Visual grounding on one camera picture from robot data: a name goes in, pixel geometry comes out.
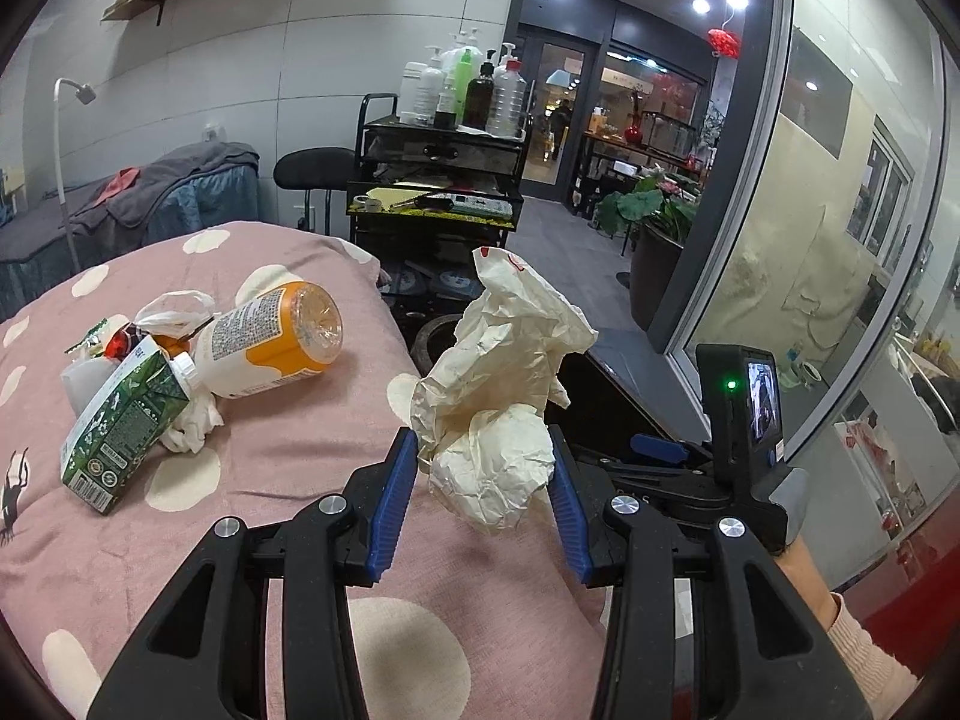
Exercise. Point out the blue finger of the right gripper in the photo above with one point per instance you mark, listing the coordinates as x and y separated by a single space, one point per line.
667 451

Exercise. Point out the clear ribbed plastic bottle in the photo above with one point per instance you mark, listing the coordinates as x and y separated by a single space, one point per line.
507 107

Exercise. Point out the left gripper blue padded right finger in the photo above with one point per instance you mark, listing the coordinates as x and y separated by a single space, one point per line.
759 651

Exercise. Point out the black trash bin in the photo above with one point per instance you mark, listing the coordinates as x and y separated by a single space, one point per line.
599 398

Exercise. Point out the dark brown bottle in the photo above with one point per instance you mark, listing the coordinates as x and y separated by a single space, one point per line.
478 98

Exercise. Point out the black utility cart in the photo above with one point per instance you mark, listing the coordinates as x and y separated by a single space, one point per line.
422 199

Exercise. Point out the green plastic bottle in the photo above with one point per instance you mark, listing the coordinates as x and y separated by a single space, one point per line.
466 68

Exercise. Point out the black round stool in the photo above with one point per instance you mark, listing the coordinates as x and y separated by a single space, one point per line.
327 168

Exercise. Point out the cream paper bag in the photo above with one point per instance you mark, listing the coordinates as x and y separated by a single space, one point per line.
490 477

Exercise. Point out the green milk carton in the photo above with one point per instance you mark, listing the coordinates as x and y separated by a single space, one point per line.
113 435

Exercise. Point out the cream sweater sleeve forearm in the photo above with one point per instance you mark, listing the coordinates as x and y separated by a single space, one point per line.
885 682

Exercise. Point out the blue covered massage bed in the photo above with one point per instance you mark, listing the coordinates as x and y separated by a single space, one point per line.
186 190

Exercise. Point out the potted green plant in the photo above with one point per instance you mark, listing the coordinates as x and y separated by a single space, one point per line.
654 217

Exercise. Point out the person's right hand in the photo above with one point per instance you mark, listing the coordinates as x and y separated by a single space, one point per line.
797 563

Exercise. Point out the white tissue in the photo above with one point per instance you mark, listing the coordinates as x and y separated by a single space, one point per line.
171 321

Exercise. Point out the white pump bottle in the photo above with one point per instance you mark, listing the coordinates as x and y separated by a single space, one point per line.
430 85

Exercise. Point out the red hanging lantern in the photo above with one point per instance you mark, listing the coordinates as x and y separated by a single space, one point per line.
724 43

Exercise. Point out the orange label plastic bottle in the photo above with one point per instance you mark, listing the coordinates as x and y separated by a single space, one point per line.
291 332

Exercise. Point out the pink polka dot blanket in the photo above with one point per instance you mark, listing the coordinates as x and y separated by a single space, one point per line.
463 625

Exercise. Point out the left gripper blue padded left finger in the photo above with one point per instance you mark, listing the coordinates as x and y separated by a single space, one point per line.
199 651

